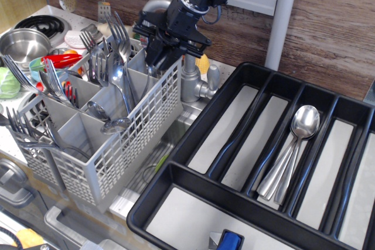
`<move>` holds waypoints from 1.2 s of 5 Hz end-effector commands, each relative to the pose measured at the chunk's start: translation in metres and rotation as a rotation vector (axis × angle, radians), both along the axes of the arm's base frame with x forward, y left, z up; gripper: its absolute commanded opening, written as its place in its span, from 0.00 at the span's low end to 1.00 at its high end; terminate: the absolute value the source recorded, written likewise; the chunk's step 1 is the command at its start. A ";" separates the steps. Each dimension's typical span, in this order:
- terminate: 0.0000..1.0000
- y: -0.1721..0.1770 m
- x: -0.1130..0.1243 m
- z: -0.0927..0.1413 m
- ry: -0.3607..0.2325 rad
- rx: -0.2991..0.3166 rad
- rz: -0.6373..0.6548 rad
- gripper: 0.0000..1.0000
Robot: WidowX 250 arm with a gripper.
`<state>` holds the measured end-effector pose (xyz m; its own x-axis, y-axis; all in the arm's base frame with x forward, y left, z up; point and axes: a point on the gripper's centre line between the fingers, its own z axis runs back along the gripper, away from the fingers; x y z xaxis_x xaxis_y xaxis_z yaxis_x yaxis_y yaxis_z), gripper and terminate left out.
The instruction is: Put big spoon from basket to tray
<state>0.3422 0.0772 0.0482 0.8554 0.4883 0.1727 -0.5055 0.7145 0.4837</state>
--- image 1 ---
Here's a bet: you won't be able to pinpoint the green toy cabbage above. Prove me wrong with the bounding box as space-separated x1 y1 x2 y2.
1 67 21 99

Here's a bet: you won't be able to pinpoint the yellow toy corn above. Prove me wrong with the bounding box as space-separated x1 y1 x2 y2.
195 54 210 74

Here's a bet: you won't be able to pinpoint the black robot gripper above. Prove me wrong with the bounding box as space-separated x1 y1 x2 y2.
133 0 212 70

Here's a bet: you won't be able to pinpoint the pink toy plate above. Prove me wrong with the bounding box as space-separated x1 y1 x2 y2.
64 30 85 49

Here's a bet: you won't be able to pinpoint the white vertical pole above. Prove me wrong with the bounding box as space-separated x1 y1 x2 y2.
264 0 294 71

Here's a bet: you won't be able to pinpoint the grey toy faucet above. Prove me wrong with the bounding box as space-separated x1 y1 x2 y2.
141 0 220 103

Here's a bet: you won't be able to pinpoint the black cutlery tray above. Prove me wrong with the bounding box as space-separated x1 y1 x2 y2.
127 63 374 249

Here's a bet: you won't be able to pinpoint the steel fork leaning left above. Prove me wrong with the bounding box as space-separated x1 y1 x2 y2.
1 55 84 113

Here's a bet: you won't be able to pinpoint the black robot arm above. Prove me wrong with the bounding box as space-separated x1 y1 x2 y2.
133 0 228 70

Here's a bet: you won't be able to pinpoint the red toy utensil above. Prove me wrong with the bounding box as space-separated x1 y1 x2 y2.
41 54 83 69

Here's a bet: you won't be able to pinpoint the tall steel fork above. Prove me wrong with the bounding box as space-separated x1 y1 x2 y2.
104 13 135 114

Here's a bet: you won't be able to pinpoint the steel forks front left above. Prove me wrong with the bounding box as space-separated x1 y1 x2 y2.
1 108 90 160

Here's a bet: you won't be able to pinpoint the steel pot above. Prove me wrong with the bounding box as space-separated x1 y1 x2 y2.
1 28 52 66

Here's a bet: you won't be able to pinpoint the steel ladle spoon lying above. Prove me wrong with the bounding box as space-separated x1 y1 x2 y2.
87 101 132 135

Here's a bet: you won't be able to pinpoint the black stove burner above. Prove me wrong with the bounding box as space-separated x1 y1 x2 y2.
14 15 67 39

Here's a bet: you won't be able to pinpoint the grey plastic cutlery basket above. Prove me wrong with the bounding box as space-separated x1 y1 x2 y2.
19 50 183 212

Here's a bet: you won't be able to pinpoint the stacked steel spoons in tray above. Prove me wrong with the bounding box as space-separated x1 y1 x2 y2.
257 105 320 205

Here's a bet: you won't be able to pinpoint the blue object at bottom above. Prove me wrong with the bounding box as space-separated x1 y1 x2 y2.
208 229 245 250

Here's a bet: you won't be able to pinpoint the big steel spoon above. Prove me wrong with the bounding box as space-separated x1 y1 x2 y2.
139 66 161 100

